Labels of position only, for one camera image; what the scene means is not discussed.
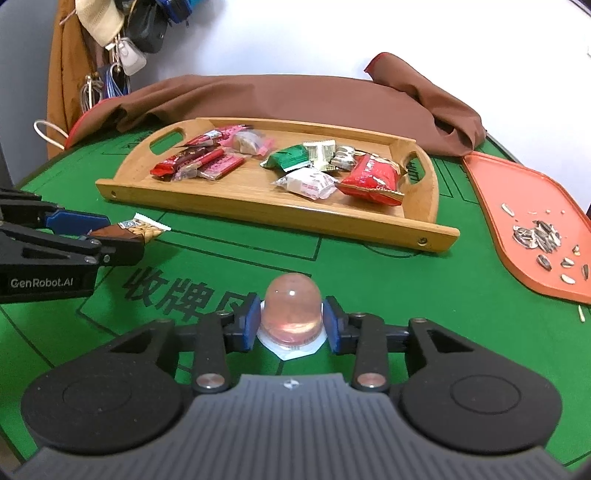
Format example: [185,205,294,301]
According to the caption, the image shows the hanging bags and hats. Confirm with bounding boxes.
[74,0,197,112]

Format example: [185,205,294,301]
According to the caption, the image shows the orange plastic tray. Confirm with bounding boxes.
[463,152,590,305]

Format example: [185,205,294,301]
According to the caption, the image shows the pink jelly cup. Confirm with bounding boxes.
[257,273,327,361]

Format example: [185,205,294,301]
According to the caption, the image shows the gold nut packet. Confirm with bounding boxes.
[303,140,363,172]

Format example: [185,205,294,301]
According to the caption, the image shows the pile of sunflower seeds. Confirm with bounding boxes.
[490,203,590,300]

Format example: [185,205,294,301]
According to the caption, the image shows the bamboo serving tray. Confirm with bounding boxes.
[95,116,462,253]

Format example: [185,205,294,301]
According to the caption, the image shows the green snack packet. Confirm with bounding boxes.
[260,144,311,173]

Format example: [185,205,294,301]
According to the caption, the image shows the orange brown coat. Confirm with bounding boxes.
[46,0,97,134]

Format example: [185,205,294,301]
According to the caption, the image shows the red biscuit packet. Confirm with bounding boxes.
[172,148,245,181]

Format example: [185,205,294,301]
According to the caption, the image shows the red brown chocolate bar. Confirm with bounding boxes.
[150,146,211,180]

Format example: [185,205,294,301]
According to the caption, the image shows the pink pastry packet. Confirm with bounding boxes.
[231,130,273,157]

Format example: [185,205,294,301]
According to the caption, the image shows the long red snack stick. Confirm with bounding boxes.
[183,124,252,147]

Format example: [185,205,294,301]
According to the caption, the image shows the brown cloth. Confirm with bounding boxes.
[66,52,486,157]

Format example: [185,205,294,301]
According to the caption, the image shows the brown cake snack packet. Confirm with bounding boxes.
[88,213,171,244]

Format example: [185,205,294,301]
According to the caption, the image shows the red peanut bag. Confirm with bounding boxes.
[335,154,406,206]

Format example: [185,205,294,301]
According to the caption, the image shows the white snack packet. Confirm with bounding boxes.
[273,167,337,200]

